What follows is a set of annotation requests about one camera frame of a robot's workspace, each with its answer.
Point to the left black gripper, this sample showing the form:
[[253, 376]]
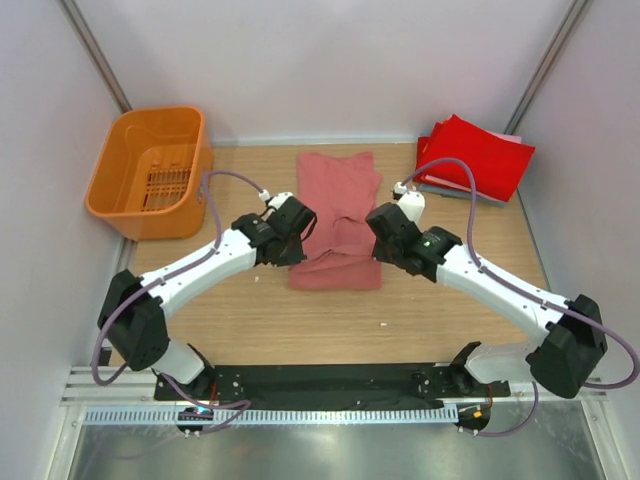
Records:
[[292, 258]]

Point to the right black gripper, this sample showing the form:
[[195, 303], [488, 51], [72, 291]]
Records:
[[380, 254]]

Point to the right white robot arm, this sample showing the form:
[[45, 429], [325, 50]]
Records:
[[564, 344]]

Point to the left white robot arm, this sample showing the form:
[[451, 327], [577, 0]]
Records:
[[136, 309]]

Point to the grey folded t shirt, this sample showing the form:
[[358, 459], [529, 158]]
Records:
[[453, 193]]

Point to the orange plastic basket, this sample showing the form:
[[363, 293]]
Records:
[[147, 179]]

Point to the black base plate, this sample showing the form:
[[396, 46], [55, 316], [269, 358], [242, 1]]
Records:
[[395, 380]]

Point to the white slotted cable duct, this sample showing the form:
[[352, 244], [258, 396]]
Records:
[[183, 415]]

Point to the left corner metal post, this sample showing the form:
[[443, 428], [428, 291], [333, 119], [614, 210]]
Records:
[[91, 46]]

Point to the corner metal post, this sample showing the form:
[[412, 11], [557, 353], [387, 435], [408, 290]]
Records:
[[91, 46], [568, 26]]

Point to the right corner metal post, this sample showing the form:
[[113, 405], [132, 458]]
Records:
[[568, 26]]

